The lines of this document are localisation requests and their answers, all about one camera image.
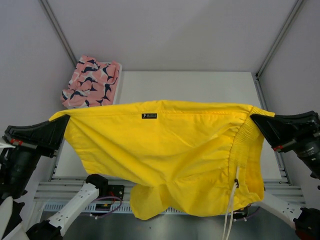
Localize left corner frame post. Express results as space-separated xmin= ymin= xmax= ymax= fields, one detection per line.
xmin=38 ymin=0 xmax=78 ymax=67

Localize corner frame post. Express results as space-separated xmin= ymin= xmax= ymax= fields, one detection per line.
xmin=38 ymin=0 xmax=78 ymax=67
xmin=255 ymin=0 xmax=308 ymax=80

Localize right corner frame post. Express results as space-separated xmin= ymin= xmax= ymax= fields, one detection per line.
xmin=255 ymin=0 xmax=308 ymax=80

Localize white tray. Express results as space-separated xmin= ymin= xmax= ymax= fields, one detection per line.
xmin=98 ymin=61 xmax=123 ymax=106

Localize slotted cable duct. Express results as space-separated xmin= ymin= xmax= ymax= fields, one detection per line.
xmin=43 ymin=202 xmax=133 ymax=214

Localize pink patterned shorts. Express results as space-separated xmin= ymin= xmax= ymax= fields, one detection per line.
xmin=60 ymin=55 xmax=121 ymax=109

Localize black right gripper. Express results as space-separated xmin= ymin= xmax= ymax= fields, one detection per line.
xmin=249 ymin=109 xmax=320 ymax=179

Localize aluminium mounting rail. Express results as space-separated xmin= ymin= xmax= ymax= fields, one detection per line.
xmin=33 ymin=176 xmax=306 ymax=205

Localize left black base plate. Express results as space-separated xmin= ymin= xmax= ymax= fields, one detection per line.
xmin=104 ymin=184 xmax=125 ymax=200

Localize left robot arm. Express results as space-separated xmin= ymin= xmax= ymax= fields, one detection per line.
xmin=0 ymin=115 xmax=109 ymax=240

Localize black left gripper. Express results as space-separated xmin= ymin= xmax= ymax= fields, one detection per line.
xmin=0 ymin=112 xmax=71 ymax=199

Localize right side table rail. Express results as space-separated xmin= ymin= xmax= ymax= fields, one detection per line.
xmin=251 ymin=72 xmax=292 ymax=186

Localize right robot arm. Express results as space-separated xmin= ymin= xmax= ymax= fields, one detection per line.
xmin=251 ymin=111 xmax=320 ymax=240

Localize yellow shorts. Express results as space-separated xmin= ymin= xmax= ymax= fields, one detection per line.
xmin=47 ymin=99 xmax=276 ymax=240

